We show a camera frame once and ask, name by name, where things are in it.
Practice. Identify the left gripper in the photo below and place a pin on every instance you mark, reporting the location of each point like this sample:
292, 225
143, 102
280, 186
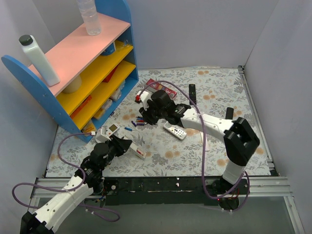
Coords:
121, 144

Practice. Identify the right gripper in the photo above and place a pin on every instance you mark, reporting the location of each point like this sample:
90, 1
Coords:
148, 114

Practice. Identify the slim white remote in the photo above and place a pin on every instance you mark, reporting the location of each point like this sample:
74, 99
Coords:
133, 147

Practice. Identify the pile of small batteries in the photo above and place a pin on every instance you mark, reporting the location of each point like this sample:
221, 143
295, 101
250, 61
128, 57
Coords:
139, 121

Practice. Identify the black remote control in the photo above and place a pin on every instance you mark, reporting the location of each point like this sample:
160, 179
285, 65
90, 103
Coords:
229, 113

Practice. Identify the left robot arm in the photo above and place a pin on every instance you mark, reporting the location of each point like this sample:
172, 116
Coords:
86, 181

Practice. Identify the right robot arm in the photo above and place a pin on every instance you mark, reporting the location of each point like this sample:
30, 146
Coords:
237, 135

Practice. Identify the small white display remote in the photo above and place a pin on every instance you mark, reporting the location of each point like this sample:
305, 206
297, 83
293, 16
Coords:
110, 130

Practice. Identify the white ac remote lower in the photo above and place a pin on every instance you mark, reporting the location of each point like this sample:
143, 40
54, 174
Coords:
175, 131

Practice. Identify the black tv remote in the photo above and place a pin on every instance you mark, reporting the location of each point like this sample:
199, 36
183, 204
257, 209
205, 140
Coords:
192, 93

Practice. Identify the red toothpaste box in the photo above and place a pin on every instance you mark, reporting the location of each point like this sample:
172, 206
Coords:
154, 86

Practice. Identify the floral table mat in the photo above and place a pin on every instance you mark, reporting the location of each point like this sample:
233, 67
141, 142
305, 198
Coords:
166, 155

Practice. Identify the white packets on shelf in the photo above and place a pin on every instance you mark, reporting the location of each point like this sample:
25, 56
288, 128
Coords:
108, 103

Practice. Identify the orange box on shelf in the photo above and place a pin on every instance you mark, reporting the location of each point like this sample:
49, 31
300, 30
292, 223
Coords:
80, 107

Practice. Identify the white battery cover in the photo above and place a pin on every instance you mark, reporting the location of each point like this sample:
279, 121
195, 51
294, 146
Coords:
207, 147

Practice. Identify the blue pink yellow shelf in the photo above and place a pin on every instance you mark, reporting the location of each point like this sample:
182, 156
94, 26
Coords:
79, 54

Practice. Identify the blue white can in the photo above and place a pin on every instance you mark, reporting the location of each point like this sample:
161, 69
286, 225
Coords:
109, 50

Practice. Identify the beige cylinder on shelf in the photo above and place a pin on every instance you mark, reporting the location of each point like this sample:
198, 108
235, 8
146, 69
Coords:
73, 86

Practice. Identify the clear plastic water bottle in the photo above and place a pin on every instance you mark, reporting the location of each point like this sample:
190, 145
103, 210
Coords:
89, 14

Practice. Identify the white bottle black cap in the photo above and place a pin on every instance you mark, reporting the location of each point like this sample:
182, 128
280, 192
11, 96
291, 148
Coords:
32, 50

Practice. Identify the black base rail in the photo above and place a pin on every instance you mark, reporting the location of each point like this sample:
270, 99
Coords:
213, 191

